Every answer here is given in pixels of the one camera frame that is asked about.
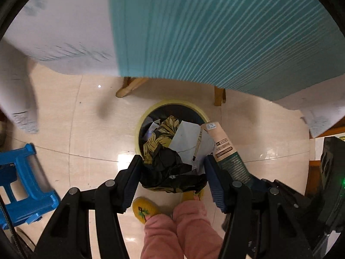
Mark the person's leg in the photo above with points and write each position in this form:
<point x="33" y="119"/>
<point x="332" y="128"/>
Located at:
<point x="196" y="226"/>
<point x="159" y="237"/>

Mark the person's left leg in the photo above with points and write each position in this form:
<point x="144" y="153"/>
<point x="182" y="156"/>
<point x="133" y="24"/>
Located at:
<point x="159" y="237"/>

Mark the wooden table leg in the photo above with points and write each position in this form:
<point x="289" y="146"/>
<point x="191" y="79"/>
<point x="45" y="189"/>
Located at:
<point x="219" y="95"/>
<point x="129" y="87"/>

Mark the white paper sheet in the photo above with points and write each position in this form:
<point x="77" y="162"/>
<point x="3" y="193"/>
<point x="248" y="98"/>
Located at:
<point x="186" y="137"/>

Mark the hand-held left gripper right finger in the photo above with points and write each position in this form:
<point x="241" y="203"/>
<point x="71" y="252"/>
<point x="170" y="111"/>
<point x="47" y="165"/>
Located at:
<point x="215" y="183"/>

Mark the person's right leg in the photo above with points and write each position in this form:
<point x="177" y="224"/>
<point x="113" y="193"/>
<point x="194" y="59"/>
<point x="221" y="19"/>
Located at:
<point x="196" y="226"/>

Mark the yellow rimmed trash bin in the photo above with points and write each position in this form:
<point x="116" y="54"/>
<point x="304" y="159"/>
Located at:
<point x="167" y="102"/>

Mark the yellow slipper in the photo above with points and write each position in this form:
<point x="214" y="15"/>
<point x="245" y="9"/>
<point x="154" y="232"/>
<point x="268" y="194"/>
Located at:
<point x="192" y="196"/>
<point x="145" y="207"/>

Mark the printed white and teal tablecloth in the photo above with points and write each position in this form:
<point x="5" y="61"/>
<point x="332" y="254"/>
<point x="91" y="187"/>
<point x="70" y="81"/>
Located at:
<point x="202" y="27"/>

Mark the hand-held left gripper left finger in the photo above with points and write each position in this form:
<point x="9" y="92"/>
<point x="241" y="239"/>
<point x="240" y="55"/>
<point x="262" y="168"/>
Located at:
<point x="132" y="183"/>

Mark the tan and green paper packet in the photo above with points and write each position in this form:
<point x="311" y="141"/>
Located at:
<point x="223" y="145"/>

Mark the blue plastic stool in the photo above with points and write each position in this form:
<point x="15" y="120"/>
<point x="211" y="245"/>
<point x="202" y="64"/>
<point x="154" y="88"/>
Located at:
<point x="24" y="194"/>

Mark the black and yellow floral wrapper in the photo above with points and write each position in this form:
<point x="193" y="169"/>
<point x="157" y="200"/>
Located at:
<point x="161" y="140"/>

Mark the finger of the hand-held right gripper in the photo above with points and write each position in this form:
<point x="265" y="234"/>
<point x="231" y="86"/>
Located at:
<point x="289" y="194"/>

